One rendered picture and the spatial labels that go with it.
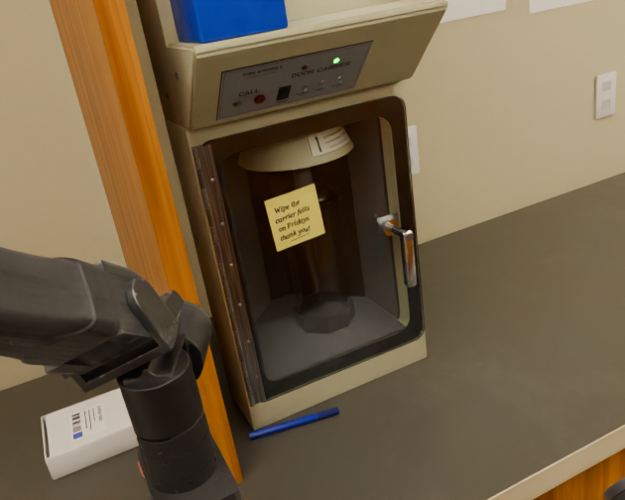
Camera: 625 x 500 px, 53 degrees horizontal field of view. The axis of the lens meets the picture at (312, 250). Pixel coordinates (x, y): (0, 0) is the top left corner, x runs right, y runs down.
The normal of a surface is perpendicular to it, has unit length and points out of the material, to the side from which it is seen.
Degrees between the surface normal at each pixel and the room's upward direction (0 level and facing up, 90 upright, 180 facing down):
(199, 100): 135
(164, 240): 90
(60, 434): 0
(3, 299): 72
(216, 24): 90
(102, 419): 0
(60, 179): 90
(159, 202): 90
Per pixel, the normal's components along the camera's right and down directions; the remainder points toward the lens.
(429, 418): -0.15, -0.91
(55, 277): 0.80, -0.51
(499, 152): 0.43, 0.30
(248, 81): 0.41, 0.85
